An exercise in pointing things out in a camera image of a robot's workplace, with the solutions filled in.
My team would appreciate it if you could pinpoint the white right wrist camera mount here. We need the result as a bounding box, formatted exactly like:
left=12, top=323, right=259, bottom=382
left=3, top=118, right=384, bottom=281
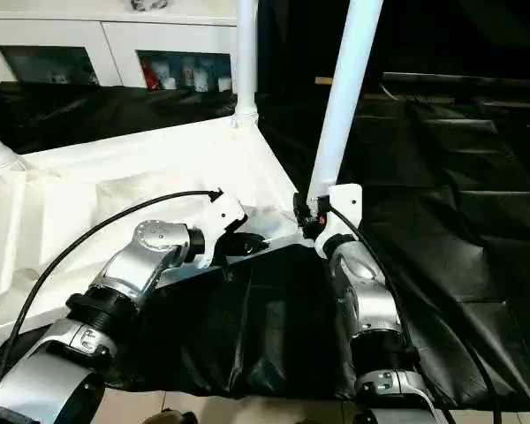
left=314, top=183, right=364, bottom=260

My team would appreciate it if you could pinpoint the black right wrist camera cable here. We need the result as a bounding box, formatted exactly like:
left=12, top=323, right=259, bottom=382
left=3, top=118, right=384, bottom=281
left=329, top=205, right=500, bottom=424

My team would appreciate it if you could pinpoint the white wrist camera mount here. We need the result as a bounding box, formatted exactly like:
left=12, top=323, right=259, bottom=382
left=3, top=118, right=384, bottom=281
left=197, top=189, right=248, bottom=269
left=314, top=183, right=364, bottom=260

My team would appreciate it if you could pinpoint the black flat board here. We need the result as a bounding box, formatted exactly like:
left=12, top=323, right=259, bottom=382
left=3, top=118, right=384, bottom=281
left=382, top=72, right=530, bottom=96

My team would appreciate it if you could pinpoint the white cabinet with glass doors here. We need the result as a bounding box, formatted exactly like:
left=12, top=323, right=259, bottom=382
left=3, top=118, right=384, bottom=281
left=0, top=0, right=239, bottom=94

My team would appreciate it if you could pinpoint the white plastic table top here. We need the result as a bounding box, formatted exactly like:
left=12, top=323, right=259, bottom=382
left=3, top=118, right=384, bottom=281
left=0, top=122, right=317, bottom=350

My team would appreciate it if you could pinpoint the black mat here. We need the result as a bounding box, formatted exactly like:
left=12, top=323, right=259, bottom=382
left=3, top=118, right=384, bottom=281
left=0, top=81, right=530, bottom=416

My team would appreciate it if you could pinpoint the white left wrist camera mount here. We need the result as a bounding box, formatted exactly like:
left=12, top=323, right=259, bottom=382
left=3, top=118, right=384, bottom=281
left=197, top=189, right=248, bottom=269

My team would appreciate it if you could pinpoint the red bottle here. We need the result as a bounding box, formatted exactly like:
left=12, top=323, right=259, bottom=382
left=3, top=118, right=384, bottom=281
left=140, top=60, right=159, bottom=91

